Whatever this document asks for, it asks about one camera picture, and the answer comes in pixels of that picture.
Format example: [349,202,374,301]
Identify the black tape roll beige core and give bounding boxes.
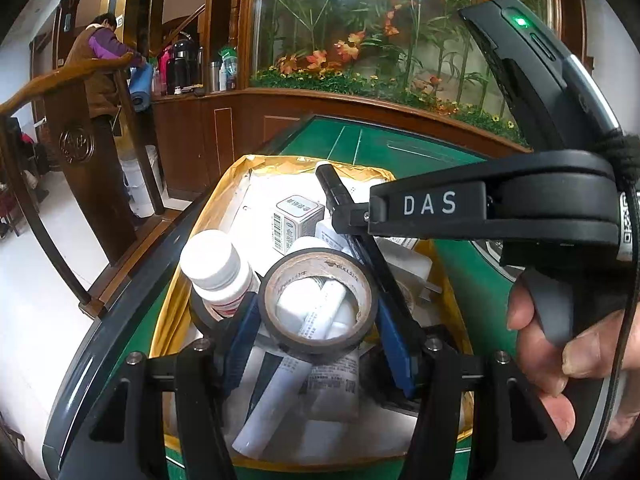
[257,247,378,364]

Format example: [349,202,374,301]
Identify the white charger with prongs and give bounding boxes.
[376,237,442,309]

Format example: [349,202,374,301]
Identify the white pvc elbow pipe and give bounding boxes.
[274,236,331,331]

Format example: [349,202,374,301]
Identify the white pvc tube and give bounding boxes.
[232,280,346,458]

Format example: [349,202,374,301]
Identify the white medicine bottle red label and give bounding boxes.
[179,230,259,318]

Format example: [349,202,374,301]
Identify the black tape roll red core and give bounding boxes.
[189,289,231,339]

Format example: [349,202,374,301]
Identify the person right hand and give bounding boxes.
[506,282,640,441]

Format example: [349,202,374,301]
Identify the small silver box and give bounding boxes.
[270,195,324,255]

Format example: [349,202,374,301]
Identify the yellow cardboard box tray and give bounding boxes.
[151,155,472,472]

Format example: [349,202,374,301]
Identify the flower planter display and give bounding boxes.
[250,0,553,145]

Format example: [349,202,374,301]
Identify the white plastic bucket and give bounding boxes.
[119,145,164,218]

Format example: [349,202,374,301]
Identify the thermos flasks on cabinet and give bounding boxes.
[129,32,238,112]

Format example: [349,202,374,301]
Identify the wooden chair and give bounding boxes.
[0,52,181,319]

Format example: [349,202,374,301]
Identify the person in brown vest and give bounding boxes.
[63,12,149,226]

